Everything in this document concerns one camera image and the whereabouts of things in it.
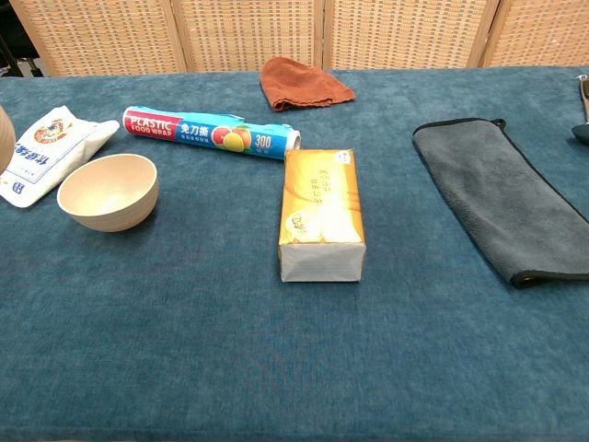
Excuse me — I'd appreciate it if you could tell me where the beige ribbed bowl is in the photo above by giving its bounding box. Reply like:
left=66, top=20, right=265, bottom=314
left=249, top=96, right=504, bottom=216
left=0, top=104, right=17, bottom=172
left=56, top=154, right=159, bottom=233

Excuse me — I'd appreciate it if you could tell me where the gold tissue pack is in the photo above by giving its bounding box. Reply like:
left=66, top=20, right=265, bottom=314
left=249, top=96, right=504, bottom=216
left=278, top=147, right=368, bottom=284

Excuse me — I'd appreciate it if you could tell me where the blue plastic wrap box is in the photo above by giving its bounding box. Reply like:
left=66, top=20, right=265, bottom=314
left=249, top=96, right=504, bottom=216
left=121, top=105, right=302, bottom=161

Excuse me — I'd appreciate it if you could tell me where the brown folded cloth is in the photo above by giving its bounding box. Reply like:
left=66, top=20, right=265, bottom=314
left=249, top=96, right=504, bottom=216
left=259, top=56, right=357, bottom=112

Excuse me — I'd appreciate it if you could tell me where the blue table mat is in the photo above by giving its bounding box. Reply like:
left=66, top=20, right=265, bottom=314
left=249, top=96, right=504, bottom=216
left=0, top=65, right=589, bottom=442

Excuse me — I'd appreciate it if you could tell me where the woven bamboo folding screen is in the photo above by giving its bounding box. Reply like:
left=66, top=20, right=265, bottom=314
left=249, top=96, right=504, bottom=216
left=8, top=0, right=589, bottom=77

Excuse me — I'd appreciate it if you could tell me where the grey towel with black edge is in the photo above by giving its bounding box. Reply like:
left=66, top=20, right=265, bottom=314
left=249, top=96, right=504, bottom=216
left=411, top=118, right=589, bottom=290

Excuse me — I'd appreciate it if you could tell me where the white salt bag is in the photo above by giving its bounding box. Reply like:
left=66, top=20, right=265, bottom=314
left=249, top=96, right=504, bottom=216
left=0, top=104, right=121, bottom=209

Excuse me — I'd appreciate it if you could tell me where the metal ladle with black handle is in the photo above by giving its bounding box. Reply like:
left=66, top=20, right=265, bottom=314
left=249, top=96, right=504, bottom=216
left=572, top=73, right=589, bottom=145

